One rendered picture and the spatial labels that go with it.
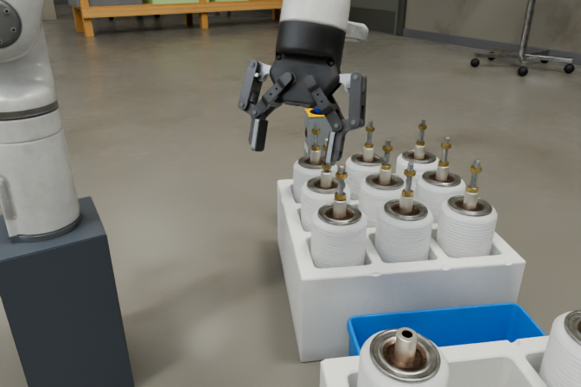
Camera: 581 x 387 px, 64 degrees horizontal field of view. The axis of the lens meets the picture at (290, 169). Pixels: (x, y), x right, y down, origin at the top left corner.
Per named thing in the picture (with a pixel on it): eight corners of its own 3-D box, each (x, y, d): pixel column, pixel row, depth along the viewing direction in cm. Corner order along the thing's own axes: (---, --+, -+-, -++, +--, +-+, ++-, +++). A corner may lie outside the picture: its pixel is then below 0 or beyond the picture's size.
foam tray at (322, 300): (300, 363, 82) (301, 279, 75) (277, 244, 117) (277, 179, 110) (507, 342, 86) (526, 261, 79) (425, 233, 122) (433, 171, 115)
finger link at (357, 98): (350, 70, 49) (341, 126, 49) (367, 72, 48) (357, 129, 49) (357, 73, 51) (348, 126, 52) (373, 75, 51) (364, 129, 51)
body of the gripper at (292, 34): (264, 11, 50) (252, 98, 51) (339, 16, 46) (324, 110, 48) (292, 27, 57) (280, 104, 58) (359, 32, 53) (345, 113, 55)
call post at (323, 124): (306, 230, 124) (308, 117, 111) (303, 217, 130) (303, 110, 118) (333, 228, 124) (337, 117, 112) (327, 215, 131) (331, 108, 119)
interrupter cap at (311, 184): (311, 196, 86) (311, 193, 86) (303, 180, 93) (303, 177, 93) (350, 193, 88) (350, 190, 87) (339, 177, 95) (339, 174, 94)
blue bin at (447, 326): (357, 428, 70) (362, 369, 65) (341, 371, 80) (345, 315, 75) (542, 407, 74) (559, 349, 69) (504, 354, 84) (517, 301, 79)
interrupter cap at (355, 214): (317, 226, 76) (317, 223, 76) (316, 205, 83) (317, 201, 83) (363, 227, 76) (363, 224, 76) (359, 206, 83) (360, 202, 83)
